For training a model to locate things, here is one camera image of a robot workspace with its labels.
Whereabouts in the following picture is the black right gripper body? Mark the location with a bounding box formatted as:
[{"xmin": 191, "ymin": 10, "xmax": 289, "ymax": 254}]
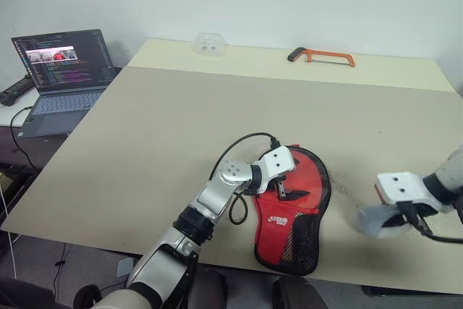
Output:
[{"xmin": 396, "ymin": 201, "xmax": 436, "ymax": 232}]

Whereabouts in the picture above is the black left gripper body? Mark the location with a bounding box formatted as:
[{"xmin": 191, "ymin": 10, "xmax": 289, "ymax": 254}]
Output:
[{"xmin": 268, "ymin": 174, "xmax": 291, "ymax": 198}]

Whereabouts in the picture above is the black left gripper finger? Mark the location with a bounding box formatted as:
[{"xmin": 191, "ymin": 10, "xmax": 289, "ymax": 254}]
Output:
[{"xmin": 281, "ymin": 190, "xmax": 311, "ymax": 203}]

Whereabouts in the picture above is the red and black paddle case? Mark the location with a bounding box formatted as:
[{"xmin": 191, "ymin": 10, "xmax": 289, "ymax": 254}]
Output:
[{"xmin": 252, "ymin": 144, "xmax": 333, "ymax": 274}]

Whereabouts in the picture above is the orange hacksaw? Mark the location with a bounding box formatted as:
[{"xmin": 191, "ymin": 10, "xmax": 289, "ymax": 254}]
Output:
[{"xmin": 287, "ymin": 46, "xmax": 357, "ymax": 68}]

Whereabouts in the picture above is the clear plastic holder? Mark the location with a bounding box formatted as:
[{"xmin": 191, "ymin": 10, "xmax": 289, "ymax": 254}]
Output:
[{"xmin": 194, "ymin": 31, "xmax": 228, "ymax": 57}]

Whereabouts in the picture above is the grey open laptop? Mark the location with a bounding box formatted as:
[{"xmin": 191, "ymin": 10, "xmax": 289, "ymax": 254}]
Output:
[{"xmin": 11, "ymin": 28, "xmax": 123, "ymax": 140}]

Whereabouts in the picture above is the dark side desk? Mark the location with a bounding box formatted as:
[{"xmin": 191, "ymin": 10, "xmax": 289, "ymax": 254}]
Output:
[{"xmin": 0, "ymin": 104, "xmax": 69, "ymax": 194}]

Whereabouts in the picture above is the black handheld device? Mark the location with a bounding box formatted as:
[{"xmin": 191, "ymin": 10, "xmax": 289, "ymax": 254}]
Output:
[{"xmin": 0, "ymin": 74, "xmax": 35, "ymax": 106}]

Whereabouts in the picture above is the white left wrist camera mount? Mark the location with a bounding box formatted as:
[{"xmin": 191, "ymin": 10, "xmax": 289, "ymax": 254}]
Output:
[{"xmin": 257, "ymin": 145, "xmax": 297, "ymax": 194}]

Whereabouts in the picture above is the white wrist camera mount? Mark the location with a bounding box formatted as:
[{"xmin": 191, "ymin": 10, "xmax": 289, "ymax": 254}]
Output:
[
  {"xmin": 377, "ymin": 172, "xmax": 455, "ymax": 213},
  {"xmin": 257, "ymin": 145, "xmax": 297, "ymax": 194}
]

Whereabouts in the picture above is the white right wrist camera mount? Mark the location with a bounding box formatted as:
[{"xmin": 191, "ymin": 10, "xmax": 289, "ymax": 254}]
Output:
[{"xmin": 377, "ymin": 172, "xmax": 455, "ymax": 213}]

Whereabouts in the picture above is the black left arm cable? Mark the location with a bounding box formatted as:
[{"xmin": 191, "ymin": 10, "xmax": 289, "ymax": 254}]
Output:
[{"xmin": 211, "ymin": 132, "xmax": 281, "ymax": 226}]

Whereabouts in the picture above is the black floor cable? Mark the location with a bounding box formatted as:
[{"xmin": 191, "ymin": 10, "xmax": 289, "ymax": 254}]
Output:
[{"xmin": 53, "ymin": 243, "xmax": 69, "ymax": 290}]

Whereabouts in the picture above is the black laptop cable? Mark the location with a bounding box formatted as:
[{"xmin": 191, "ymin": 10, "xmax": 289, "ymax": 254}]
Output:
[{"xmin": 9, "ymin": 106, "xmax": 35, "ymax": 171}]

